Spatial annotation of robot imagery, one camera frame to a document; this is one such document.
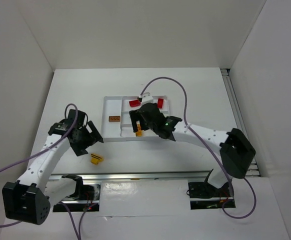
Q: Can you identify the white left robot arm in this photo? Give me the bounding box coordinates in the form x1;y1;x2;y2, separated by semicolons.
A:
2;109;103;225

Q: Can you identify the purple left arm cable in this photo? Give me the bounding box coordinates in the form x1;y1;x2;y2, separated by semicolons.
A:
0;103;86;240

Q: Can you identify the yellow orange lego stack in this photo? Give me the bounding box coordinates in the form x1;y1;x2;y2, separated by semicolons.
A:
90;153;104;165

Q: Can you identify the red lego brick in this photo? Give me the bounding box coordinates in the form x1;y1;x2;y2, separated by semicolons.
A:
129;99;141;108
157;98;164;109

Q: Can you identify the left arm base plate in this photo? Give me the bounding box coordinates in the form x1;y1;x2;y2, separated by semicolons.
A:
61;183;101;213

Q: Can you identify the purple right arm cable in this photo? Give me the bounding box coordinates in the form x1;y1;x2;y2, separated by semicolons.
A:
140;76;258;220

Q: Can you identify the aluminium rail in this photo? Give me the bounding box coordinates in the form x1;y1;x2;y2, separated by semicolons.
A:
47;170;214;183
220;68;261;178

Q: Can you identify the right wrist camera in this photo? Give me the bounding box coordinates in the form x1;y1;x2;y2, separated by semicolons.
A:
137;92;154;104

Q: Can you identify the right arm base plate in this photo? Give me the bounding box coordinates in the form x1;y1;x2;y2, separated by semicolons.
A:
186;182;236;210

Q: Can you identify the orange round lego piece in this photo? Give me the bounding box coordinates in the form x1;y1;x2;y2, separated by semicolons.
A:
135;124;143;137

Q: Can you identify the aluminium front rail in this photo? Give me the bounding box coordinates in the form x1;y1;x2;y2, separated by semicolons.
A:
47;170;214;183

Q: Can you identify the aluminium right side rail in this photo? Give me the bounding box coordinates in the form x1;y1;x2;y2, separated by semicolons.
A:
220;68;261;178

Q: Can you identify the brown lego plate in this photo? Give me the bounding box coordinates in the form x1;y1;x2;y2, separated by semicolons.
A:
108;115;121;123

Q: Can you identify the white divided sorting tray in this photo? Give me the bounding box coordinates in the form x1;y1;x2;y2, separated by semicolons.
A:
100;96;162;142

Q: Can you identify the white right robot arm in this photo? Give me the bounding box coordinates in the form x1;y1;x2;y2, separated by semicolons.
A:
129;103;256;189

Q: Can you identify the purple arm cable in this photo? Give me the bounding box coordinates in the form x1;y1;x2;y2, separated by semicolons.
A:
140;76;258;220
0;103;86;240

